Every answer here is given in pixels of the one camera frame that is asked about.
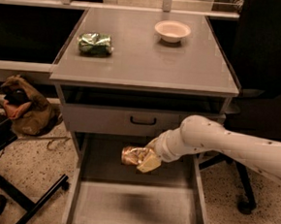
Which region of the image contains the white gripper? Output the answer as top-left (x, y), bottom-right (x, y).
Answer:
top-left (137, 138), bottom-right (172, 173)

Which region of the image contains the crushed orange can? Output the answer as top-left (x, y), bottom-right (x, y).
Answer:
top-left (121, 146), bottom-right (148, 165)

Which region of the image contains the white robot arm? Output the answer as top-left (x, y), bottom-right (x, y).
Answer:
top-left (138, 115), bottom-right (281, 184)

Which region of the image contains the open grey middle drawer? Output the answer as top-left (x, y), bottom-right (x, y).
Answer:
top-left (62, 134), bottom-right (207, 224)

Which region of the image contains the grey drawer cabinet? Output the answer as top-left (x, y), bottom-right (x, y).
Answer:
top-left (51, 8), bottom-right (238, 152)

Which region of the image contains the closed grey top drawer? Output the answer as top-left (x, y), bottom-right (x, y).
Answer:
top-left (58, 101), bottom-right (227, 144)

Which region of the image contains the brown bag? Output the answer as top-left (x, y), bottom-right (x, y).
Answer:
top-left (0, 75), bottom-right (60, 136)

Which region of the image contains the white bowl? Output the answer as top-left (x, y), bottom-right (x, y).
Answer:
top-left (155, 20), bottom-right (192, 43)

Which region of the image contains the black office chair right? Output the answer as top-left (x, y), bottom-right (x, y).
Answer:
top-left (195, 0), bottom-right (281, 218)

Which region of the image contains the black chair base left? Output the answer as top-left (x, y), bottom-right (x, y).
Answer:
top-left (0, 124), bottom-right (76, 224)

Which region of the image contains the black drawer handle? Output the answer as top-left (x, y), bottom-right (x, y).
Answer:
top-left (129, 116), bottom-right (157, 126)

